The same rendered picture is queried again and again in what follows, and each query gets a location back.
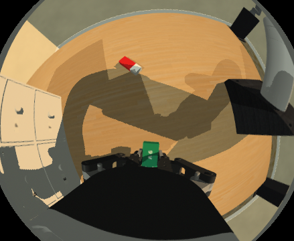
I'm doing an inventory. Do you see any white chest of drawers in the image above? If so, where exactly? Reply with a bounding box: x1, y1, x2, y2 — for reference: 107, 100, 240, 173
0, 74, 82, 220

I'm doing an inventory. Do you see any green nine-volt battery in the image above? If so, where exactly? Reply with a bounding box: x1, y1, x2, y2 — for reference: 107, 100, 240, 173
141, 141, 159, 167

